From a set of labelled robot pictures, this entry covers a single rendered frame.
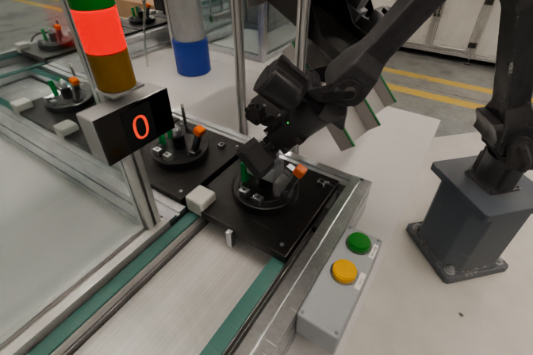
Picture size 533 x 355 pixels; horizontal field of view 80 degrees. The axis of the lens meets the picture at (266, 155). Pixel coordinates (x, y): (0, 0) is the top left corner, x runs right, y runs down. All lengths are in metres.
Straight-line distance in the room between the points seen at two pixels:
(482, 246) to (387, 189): 0.28
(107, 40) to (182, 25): 1.03
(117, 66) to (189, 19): 1.02
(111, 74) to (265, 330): 0.42
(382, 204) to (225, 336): 0.51
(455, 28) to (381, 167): 3.72
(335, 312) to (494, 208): 0.31
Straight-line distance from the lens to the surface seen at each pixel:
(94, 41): 0.44
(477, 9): 4.54
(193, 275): 0.64
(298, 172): 0.59
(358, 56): 0.46
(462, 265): 0.76
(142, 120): 0.49
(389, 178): 0.95
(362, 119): 0.88
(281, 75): 0.47
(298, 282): 0.58
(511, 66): 0.56
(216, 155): 0.79
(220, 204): 0.67
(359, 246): 0.61
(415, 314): 0.71
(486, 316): 0.77
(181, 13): 1.45
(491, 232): 0.70
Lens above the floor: 1.45
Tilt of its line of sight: 37 degrees down
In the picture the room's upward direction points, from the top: straight up
